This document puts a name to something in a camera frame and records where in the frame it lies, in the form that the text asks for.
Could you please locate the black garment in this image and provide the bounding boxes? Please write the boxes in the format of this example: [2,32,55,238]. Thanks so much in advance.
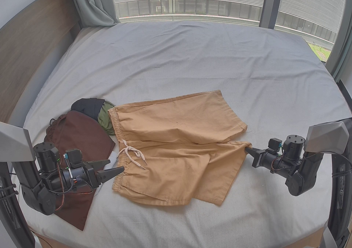
[71,98,106,121]

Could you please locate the bed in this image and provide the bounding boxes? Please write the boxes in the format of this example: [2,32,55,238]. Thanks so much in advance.
[0,0,352,248]

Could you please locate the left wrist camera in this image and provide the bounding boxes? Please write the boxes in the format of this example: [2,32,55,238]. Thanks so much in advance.
[64,149,83,169]

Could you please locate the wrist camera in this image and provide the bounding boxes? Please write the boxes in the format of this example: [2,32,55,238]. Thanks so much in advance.
[268,138,282,154]
[64,149,83,169]

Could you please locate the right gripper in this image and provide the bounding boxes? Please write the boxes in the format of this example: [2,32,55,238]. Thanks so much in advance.
[252,148,284,172]

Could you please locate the brown garment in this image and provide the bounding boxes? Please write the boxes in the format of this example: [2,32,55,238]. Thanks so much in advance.
[44,111,116,231]

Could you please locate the tan shorts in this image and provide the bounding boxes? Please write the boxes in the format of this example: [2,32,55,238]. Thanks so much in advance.
[108,90,252,206]

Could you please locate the pale grey garment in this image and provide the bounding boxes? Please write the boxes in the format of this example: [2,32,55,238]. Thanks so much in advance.
[95,151,119,195]

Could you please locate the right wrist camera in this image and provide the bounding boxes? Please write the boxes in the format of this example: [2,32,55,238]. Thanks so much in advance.
[268,138,282,154]

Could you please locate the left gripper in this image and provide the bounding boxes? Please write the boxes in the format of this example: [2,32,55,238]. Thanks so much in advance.
[61,159,125,191]

